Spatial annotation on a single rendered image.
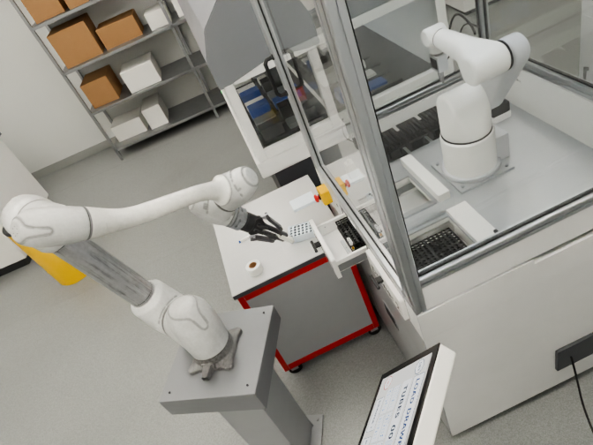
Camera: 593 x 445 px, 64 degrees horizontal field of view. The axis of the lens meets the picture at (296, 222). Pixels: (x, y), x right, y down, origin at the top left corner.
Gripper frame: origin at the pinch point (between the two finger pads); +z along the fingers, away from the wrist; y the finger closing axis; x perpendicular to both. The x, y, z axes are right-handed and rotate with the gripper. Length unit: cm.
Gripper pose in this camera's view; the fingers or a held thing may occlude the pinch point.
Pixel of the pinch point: (285, 237)
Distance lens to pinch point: 189.1
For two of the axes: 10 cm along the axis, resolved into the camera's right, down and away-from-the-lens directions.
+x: -2.9, -5.4, 7.9
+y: 5.4, -7.7, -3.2
